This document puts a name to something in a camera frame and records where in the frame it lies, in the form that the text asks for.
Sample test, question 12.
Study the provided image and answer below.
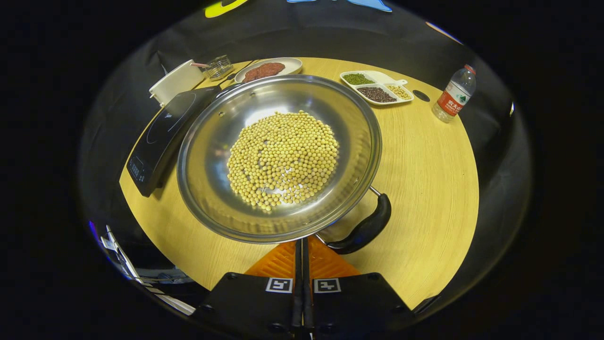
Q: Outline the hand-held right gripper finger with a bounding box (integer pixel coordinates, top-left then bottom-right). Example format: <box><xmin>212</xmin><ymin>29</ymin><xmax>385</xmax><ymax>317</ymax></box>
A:
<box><xmin>302</xmin><ymin>236</ymin><xmax>418</xmax><ymax>340</ymax></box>
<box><xmin>196</xmin><ymin>238</ymin><xmax>304</xmax><ymax>340</ymax></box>

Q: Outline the pile of soybeans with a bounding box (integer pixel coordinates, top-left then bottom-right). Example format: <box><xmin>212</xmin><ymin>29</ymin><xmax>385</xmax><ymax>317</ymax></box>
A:
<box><xmin>226</xmin><ymin>111</ymin><xmax>340</xmax><ymax>212</ymax></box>

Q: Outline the steel pot with black handles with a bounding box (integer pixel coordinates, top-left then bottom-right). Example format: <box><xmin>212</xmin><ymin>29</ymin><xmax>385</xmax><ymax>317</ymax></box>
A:
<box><xmin>177</xmin><ymin>74</ymin><xmax>392</xmax><ymax>255</ymax></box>

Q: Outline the black induction cooktop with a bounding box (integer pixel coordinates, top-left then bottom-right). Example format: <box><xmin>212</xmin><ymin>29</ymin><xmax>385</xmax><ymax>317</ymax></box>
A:
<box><xmin>126</xmin><ymin>85</ymin><xmax>236</xmax><ymax>197</ymax></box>

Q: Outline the pile of dark red beans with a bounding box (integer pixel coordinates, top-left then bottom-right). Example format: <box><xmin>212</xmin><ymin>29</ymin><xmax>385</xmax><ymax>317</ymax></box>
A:
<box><xmin>357</xmin><ymin>87</ymin><xmax>397</xmax><ymax>103</ymax></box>

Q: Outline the pile of green mung beans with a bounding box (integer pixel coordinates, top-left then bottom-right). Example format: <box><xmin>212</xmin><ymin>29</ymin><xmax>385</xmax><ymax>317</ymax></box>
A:
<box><xmin>343</xmin><ymin>73</ymin><xmax>375</xmax><ymax>86</ymax></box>

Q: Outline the white divided dish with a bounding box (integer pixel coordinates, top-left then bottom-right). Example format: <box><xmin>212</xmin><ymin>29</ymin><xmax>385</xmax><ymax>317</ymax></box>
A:
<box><xmin>340</xmin><ymin>70</ymin><xmax>415</xmax><ymax>106</ymax></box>

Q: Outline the round white plate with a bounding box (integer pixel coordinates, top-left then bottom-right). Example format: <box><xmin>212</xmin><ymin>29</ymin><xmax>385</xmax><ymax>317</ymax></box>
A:
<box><xmin>235</xmin><ymin>57</ymin><xmax>303</xmax><ymax>85</ymax></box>

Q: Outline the white toaster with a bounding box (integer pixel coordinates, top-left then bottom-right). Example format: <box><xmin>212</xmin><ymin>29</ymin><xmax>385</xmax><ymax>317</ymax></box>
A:
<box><xmin>149</xmin><ymin>59</ymin><xmax>206</xmax><ymax>107</ymax></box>

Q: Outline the clear water bottle red label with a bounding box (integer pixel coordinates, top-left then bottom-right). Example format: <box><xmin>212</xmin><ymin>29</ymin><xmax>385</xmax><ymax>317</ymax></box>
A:
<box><xmin>432</xmin><ymin>65</ymin><xmax>477</xmax><ymax>124</ymax></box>

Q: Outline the white metal frame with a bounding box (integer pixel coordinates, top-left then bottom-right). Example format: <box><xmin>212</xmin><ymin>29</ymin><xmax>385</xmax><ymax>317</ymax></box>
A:
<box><xmin>90</xmin><ymin>222</ymin><xmax>196</xmax><ymax>315</ymax></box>

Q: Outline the small wire mesh basket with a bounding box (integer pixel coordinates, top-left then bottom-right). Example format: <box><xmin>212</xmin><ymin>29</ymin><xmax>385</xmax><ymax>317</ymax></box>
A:
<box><xmin>205</xmin><ymin>55</ymin><xmax>234</xmax><ymax>81</ymax></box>

